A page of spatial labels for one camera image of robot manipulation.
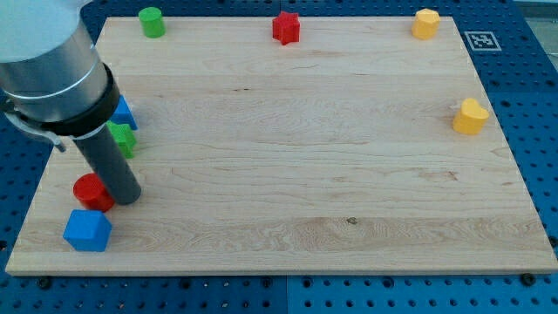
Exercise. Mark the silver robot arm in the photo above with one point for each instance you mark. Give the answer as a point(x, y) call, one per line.
point(51, 73)

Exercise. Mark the wooden board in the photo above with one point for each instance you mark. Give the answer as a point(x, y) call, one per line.
point(334, 155)

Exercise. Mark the red star block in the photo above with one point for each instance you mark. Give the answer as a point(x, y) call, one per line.
point(286, 27)

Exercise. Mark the green star block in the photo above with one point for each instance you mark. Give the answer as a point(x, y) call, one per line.
point(124, 137)

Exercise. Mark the blue triangular block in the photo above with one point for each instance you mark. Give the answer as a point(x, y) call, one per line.
point(123, 114)

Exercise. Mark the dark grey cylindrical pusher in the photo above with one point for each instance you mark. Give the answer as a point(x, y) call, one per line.
point(103, 155)

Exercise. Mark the green cylinder block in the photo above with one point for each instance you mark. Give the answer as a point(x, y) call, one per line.
point(152, 23)

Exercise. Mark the red cylinder block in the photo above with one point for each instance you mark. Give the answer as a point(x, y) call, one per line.
point(90, 191)

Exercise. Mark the yellow heart block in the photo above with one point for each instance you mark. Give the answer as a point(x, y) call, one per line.
point(470, 118)

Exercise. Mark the yellow hexagon block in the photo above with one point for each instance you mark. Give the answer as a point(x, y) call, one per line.
point(425, 24)

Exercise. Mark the blue cube block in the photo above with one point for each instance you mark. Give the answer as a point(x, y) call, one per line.
point(87, 230)

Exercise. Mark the white fiducial marker tag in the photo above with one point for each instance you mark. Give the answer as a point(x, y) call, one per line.
point(482, 41)

